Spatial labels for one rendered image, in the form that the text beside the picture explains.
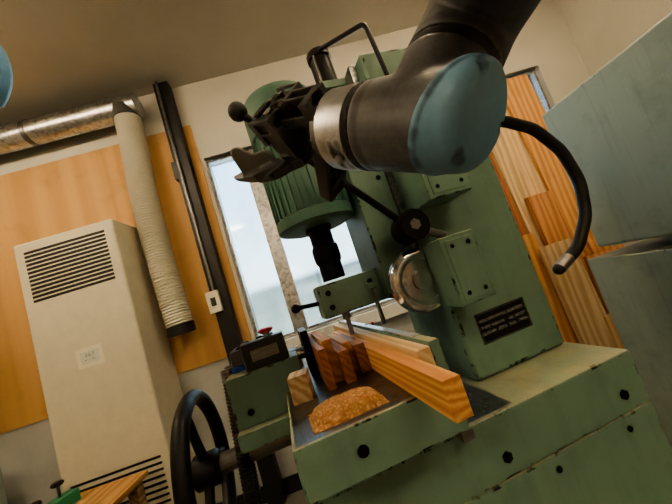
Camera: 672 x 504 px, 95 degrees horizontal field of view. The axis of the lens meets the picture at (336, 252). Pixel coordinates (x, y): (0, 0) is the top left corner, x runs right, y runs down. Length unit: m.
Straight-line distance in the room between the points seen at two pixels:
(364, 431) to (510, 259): 0.48
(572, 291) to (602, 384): 1.47
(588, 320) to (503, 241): 1.49
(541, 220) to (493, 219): 1.54
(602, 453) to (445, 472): 0.27
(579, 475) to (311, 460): 0.44
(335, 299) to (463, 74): 0.48
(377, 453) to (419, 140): 0.34
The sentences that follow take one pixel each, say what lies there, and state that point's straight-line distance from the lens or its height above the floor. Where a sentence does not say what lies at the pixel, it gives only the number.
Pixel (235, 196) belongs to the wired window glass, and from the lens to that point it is 2.25.
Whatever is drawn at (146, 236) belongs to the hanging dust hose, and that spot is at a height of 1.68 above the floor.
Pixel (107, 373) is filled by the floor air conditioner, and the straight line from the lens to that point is 2.06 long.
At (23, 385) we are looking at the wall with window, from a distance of 2.70.
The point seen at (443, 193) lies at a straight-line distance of 0.59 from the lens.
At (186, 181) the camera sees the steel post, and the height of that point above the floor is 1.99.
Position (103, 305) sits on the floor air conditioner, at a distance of 2.05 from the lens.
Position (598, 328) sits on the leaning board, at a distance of 2.22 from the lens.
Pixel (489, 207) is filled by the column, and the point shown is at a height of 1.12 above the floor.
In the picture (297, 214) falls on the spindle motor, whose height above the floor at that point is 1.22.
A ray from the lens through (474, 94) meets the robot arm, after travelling 0.28.
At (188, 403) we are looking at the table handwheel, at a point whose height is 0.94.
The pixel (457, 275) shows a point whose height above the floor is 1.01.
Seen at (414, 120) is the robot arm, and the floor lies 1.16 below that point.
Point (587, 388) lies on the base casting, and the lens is 0.68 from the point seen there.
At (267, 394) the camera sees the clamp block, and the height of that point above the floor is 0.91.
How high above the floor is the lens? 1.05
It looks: 6 degrees up
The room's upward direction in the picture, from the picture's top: 18 degrees counter-clockwise
